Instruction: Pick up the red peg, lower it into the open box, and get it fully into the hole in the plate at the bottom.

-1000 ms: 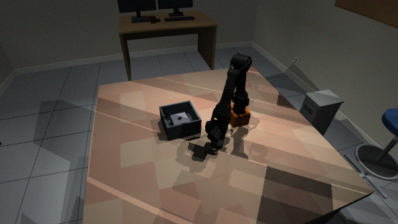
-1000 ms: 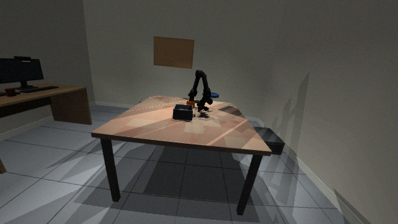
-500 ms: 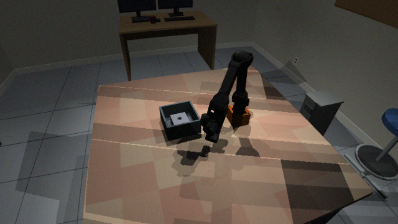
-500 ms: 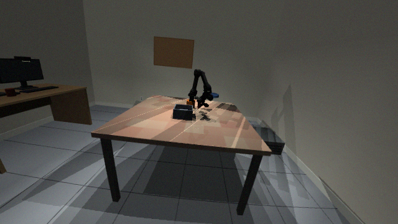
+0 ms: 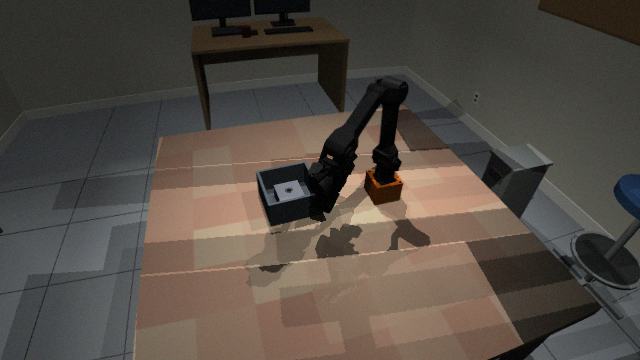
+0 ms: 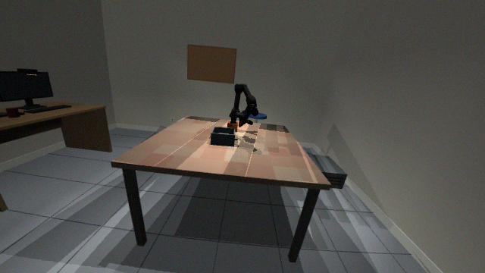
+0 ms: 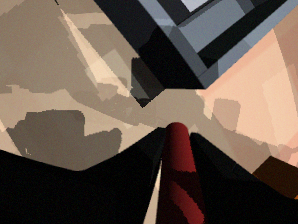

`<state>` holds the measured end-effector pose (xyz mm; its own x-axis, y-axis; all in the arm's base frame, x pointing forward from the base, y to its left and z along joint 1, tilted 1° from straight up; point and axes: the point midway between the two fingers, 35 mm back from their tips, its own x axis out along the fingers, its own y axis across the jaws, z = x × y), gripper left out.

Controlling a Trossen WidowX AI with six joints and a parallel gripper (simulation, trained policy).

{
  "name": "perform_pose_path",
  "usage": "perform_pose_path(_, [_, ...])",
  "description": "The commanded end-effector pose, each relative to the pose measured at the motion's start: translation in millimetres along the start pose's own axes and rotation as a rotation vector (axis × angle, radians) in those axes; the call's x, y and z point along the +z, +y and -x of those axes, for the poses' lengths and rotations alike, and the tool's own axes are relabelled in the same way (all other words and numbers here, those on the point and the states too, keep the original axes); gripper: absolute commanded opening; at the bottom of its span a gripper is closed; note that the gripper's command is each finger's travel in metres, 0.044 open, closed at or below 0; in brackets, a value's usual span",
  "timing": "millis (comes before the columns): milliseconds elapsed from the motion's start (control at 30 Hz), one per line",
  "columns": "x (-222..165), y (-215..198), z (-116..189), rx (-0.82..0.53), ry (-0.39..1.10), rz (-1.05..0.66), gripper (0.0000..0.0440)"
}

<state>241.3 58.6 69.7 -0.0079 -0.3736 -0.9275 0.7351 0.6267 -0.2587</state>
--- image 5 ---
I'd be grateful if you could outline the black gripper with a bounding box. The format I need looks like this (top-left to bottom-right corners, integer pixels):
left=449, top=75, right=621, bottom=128
left=311, top=163, right=355, bottom=214

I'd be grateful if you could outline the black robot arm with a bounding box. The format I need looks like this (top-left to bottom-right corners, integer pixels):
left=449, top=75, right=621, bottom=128
left=307, top=75, right=409, bottom=198

